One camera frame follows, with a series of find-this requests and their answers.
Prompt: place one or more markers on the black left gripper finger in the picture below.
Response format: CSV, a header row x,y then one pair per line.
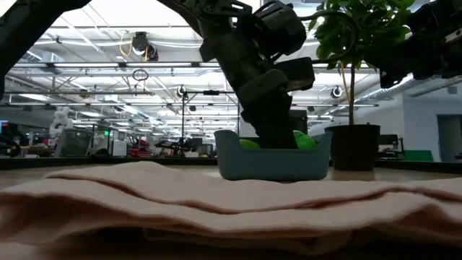
x,y
285,137
266,137

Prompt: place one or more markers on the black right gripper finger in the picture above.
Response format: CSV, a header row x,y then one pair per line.
x,y
395,68

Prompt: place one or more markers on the green toy fruit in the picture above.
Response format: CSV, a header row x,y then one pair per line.
x,y
249,145
307,142

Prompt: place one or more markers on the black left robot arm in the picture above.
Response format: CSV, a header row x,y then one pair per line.
x,y
21,29

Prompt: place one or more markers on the teal plastic tupperware container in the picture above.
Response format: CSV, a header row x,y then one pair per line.
x,y
270,166

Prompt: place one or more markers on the green plant in black pot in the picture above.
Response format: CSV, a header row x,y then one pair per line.
x,y
355,148

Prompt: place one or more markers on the black monitor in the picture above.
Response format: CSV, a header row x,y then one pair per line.
x,y
388,140

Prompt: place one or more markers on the green board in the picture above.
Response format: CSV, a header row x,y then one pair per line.
x,y
418,156

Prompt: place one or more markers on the folded beige towel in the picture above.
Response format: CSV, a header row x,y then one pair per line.
x,y
216,224

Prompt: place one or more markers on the black hanging ceiling device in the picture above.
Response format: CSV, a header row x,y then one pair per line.
x,y
140,41

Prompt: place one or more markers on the grey mesh bin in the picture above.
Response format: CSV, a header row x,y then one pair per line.
x,y
74,142

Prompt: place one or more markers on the white robot figure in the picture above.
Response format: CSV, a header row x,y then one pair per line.
x,y
61,119

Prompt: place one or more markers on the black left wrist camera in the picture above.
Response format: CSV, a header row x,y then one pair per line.
x,y
281,25

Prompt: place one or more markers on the black aluminium table frame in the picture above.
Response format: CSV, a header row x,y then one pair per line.
x,y
108,163

